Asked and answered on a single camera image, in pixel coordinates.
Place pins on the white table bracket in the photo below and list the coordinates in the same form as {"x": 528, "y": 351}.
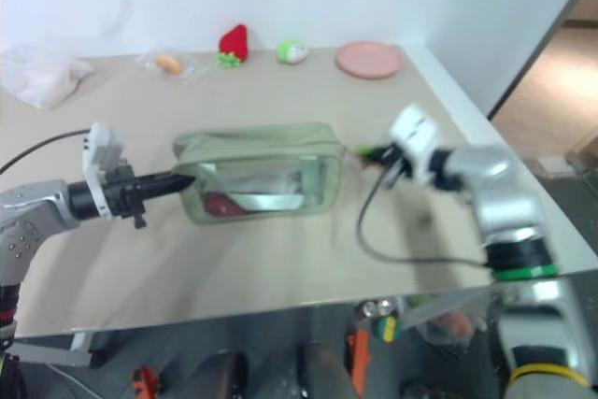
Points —
{"x": 81, "y": 342}

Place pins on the green and white plush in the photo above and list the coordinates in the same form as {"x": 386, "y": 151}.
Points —
{"x": 290, "y": 52}

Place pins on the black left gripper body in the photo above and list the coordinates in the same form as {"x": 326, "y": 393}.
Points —
{"x": 122, "y": 193}

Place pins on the red strawberry plush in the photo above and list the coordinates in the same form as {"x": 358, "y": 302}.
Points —
{"x": 234, "y": 41}

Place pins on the silver cylinder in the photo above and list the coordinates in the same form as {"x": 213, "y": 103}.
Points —
{"x": 386, "y": 307}
{"x": 368, "y": 309}

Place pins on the green yellow round object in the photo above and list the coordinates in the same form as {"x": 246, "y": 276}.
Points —
{"x": 387, "y": 329}

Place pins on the green pouch with clear window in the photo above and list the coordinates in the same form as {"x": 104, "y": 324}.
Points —
{"x": 261, "y": 146}

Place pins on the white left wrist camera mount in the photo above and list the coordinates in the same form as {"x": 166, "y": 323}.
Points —
{"x": 99, "y": 146}

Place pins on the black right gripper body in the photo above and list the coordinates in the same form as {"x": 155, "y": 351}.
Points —
{"x": 397, "y": 163}

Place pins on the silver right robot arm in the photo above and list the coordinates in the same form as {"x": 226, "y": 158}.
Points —
{"x": 500, "y": 184}

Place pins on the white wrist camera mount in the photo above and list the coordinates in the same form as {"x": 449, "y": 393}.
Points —
{"x": 99, "y": 146}
{"x": 416, "y": 137}

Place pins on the red item inside pouch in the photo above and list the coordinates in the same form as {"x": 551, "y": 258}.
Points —
{"x": 222, "y": 205}

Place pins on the orange toy in wrapper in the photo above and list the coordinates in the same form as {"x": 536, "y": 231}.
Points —
{"x": 169, "y": 63}

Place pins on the clear bag with fruit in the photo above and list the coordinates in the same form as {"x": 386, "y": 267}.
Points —
{"x": 444, "y": 322}

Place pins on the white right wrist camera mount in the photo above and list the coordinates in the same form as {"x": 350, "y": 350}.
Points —
{"x": 416, "y": 137}

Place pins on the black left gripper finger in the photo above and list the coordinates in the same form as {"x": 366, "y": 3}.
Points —
{"x": 168, "y": 180}
{"x": 163, "y": 190}

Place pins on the small orange and black object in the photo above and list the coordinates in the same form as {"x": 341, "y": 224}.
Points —
{"x": 146, "y": 382}

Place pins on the pink plate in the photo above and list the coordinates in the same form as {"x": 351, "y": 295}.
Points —
{"x": 369, "y": 60}

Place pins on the large clear plastic bag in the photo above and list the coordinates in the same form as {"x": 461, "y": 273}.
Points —
{"x": 42, "y": 76}

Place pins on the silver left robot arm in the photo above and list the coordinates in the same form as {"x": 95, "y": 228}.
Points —
{"x": 28, "y": 217}

